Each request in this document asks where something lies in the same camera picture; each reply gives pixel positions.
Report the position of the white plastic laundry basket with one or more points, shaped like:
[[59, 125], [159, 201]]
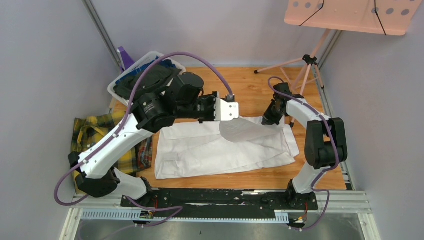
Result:
[[123, 101]]

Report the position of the red blue plaid shirt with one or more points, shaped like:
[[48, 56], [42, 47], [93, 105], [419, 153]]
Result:
[[144, 154]]

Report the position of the pink music stand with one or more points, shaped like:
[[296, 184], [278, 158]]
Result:
[[382, 17]]

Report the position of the white long sleeve shirt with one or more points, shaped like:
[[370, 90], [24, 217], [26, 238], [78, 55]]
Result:
[[193, 149]]

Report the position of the blue shirt in basket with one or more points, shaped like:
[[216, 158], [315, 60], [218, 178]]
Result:
[[146, 61]]

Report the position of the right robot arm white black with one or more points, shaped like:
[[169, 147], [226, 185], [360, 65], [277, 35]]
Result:
[[325, 140]]

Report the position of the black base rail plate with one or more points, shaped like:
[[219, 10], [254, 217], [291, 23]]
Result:
[[228, 203]]

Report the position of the purple wedge object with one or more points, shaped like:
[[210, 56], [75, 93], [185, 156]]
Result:
[[125, 59]]

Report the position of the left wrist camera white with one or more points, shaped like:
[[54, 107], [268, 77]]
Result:
[[226, 109]]

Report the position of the yellow plaid shirt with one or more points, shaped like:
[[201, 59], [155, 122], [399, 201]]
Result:
[[88, 132]]

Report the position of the dark striped shirt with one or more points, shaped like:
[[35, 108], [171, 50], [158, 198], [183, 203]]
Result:
[[155, 79]]

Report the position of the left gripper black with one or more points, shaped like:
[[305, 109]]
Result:
[[212, 98]]

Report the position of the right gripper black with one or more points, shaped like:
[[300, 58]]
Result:
[[267, 119]]

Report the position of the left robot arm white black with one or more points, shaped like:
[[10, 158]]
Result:
[[151, 112]]

